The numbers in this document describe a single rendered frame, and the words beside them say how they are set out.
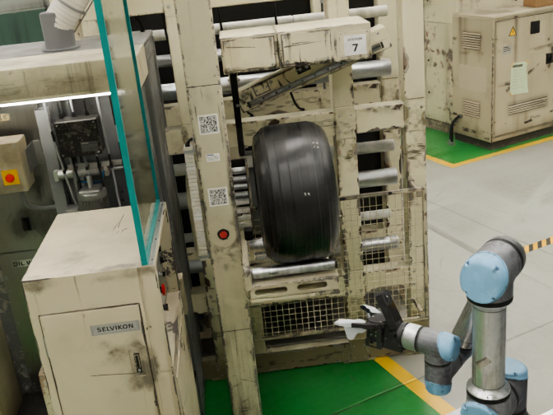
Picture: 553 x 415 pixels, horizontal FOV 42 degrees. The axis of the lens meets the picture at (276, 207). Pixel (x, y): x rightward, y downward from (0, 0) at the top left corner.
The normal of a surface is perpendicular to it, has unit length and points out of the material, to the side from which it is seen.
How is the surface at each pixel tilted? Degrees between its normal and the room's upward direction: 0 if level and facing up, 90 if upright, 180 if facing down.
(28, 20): 90
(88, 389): 90
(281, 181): 61
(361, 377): 0
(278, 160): 44
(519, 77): 90
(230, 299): 90
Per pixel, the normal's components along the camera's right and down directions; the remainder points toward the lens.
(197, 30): 0.08, 0.36
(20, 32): 0.45, 0.29
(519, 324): -0.10, -0.93
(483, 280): -0.61, 0.22
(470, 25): -0.88, 0.25
